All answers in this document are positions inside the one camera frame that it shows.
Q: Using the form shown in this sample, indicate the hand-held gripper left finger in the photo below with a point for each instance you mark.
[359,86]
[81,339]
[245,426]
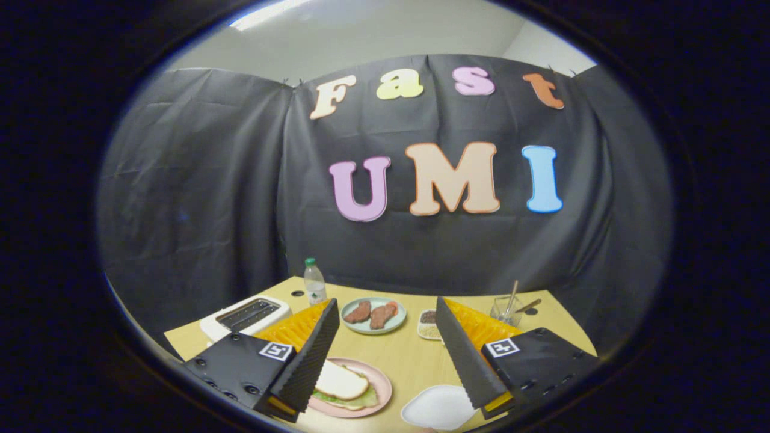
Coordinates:
[316,355]

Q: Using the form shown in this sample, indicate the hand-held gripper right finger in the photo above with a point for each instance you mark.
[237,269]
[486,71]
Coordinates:
[466,361]

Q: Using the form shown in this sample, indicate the toasted bread slice brown crust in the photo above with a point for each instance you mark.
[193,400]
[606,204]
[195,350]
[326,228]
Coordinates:
[340,382]

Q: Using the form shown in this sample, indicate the green lettuce leaf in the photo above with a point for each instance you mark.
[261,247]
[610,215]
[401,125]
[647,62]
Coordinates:
[367,400]

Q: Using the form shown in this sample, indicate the white divided grain dish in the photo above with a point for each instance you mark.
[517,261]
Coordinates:
[428,331]

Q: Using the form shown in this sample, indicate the pale blue oval plate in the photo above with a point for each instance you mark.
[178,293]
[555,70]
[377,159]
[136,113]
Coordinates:
[361,328]

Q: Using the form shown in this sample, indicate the white plate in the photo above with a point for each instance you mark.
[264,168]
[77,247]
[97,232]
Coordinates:
[436,409]

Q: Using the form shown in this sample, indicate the clear water bottle green cap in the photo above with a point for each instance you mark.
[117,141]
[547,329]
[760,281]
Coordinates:
[314,285]

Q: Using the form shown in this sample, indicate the pink round plate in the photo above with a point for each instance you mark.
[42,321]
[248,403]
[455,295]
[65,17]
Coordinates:
[384,385]

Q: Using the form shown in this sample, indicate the brown meat piece orange tip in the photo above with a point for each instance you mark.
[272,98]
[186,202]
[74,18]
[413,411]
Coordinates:
[382,316]

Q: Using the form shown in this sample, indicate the wooden stick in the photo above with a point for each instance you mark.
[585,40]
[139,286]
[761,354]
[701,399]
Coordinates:
[512,297]
[529,305]

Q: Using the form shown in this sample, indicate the white toaster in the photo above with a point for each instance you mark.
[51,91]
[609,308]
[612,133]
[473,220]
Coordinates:
[219,329]

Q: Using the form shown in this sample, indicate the black backdrop cloth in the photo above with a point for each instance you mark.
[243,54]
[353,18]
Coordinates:
[210,180]

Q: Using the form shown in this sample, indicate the ceiling light panel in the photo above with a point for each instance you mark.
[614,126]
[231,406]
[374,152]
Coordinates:
[264,13]

